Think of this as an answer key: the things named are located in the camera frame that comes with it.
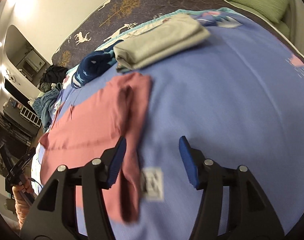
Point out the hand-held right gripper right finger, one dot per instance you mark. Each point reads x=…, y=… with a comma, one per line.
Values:
x=189, y=162

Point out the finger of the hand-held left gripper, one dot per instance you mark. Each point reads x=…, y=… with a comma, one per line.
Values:
x=25, y=158
x=4, y=155

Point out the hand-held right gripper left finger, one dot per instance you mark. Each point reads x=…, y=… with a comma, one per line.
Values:
x=115, y=165

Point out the pink long-sleeved shirt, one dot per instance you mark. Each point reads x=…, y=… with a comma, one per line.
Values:
x=91, y=120

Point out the person's left forearm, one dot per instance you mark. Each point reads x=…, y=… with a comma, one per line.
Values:
x=20, y=212

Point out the black clothes pile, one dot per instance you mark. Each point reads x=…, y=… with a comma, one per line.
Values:
x=54, y=75

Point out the person's left hand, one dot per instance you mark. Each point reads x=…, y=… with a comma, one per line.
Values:
x=28, y=188

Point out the dark cabinet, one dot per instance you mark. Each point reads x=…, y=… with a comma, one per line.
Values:
x=14, y=135

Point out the white shelf rack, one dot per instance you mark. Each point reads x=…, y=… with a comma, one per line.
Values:
x=29, y=117

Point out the teal fleece blanket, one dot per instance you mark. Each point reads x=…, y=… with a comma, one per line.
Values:
x=45, y=107

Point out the white cat figure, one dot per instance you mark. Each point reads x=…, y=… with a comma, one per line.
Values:
x=31, y=101

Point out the blue printed bed sheet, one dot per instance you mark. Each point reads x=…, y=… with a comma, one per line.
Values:
x=217, y=105

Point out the grey-green garment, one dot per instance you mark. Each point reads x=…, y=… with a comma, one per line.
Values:
x=45, y=87

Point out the navy star-print blanket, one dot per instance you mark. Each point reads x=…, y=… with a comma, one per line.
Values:
x=94, y=62

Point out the folded light grey garment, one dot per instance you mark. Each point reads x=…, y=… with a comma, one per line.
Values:
x=162, y=40

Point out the purple deer-print mattress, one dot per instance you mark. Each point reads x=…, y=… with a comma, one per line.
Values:
x=132, y=7

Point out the white round wall decoration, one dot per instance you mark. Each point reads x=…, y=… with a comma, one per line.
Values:
x=11, y=77

